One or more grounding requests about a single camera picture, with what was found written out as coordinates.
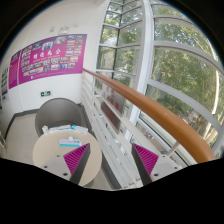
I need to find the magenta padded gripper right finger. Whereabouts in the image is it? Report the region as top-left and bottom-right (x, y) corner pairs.
(130, 143), (184, 187)

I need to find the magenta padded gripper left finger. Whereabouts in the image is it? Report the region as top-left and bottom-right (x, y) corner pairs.
(42, 142), (92, 186)

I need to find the white blue power strip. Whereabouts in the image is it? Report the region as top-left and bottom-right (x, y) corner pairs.
(59, 139), (82, 147)

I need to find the round white table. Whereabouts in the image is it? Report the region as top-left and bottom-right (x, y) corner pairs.
(33, 129), (102, 186)

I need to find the white blue flat box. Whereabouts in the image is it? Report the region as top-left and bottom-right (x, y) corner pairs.
(49, 125), (88, 134)

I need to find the wooden handrail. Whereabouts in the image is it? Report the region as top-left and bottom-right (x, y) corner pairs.
(83, 69), (216, 163)

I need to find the red sign on railing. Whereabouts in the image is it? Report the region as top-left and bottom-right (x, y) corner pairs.
(101, 102), (120, 131)

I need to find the white metal railing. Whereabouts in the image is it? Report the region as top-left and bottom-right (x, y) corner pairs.
(80, 70), (188, 190)

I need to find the grey curved chair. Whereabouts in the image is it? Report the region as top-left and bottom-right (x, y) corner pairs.
(35, 98), (86, 136)

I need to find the green exit sign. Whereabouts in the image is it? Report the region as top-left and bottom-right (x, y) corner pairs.
(40, 91), (51, 97)

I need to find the narrow magenta wall poster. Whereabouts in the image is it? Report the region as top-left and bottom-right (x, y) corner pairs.
(8, 51), (21, 88)

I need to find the large magenta wall poster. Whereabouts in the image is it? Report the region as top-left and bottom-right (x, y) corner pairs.
(18, 34), (87, 84)

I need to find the white window frame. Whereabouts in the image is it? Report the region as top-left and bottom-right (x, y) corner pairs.
(96, 0), (224, 157)

